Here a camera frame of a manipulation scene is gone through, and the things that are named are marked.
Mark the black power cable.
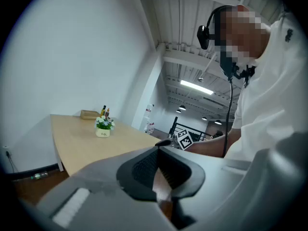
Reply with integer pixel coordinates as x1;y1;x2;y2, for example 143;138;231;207
6;152;19;173

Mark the black metal railing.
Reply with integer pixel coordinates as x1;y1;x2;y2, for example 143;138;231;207
169;116;208;142

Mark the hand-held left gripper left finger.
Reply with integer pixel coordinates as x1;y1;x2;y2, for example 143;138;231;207
36;146;180;231

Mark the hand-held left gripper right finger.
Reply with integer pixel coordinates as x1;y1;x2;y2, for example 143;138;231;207
158;146;254;231

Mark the rectangular ceiling light panel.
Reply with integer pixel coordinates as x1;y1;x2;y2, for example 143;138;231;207
180;79;214;95

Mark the person's right forearm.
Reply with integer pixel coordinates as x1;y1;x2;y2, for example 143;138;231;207
190;128;241;157

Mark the wooden tray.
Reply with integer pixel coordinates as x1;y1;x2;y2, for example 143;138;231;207
80;109;101;120

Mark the black head-worn camera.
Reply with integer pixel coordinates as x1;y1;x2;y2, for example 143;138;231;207
196;5;235;51

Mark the light wooden table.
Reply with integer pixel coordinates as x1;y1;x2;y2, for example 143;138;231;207
50;114;162;177

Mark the black headset cable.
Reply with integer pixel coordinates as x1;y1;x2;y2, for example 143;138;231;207
221;77;234;158

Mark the clear plastic bottle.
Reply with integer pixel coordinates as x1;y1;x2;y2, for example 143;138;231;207
30;171;49;180

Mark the white pot with flowers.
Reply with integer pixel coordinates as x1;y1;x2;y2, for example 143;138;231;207
94;115;116;138

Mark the white shelf unit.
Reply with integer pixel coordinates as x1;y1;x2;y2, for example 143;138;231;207
143;103;155;135

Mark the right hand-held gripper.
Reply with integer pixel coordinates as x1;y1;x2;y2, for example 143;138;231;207
177;129;194;151

